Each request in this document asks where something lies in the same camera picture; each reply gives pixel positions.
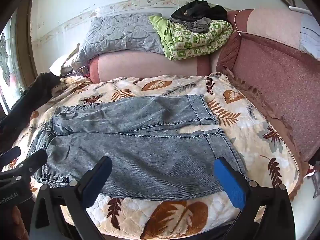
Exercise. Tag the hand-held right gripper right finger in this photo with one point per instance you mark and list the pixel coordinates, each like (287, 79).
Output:
(228, 183)

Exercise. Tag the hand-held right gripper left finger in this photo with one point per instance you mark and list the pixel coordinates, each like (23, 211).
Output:
(98, 180)

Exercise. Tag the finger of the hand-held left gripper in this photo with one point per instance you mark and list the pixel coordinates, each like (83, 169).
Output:
(32, 163)
(11, 154)

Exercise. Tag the grey-blue denim pants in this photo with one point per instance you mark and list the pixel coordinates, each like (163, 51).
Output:
(150, 155)

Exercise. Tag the cream leaf-print blanket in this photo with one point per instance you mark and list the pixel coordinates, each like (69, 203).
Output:
(250, 142)

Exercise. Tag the dark jacket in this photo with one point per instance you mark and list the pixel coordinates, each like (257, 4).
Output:
(25, 100)

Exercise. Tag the brown ruffled bed cover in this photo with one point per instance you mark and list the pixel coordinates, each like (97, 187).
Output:
(282, 130)

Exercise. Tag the white pillow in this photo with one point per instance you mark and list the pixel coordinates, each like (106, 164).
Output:
(56, 66)

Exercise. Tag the stained glass window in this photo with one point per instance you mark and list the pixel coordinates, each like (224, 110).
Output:
(7, 55)

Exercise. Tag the green patterned quilt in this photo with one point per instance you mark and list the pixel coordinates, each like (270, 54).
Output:
(197, 45)

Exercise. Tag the grey quilted pillow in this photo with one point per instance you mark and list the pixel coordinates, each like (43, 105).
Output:
(120, 35)

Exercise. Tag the grey crumpled cloth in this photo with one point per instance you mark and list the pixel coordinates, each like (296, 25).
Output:
(197, 25)

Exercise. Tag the light blue white cloth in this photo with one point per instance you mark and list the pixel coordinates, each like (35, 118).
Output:
(310, 37)

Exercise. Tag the black clothing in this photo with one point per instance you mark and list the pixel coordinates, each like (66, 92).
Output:
(200, 10)

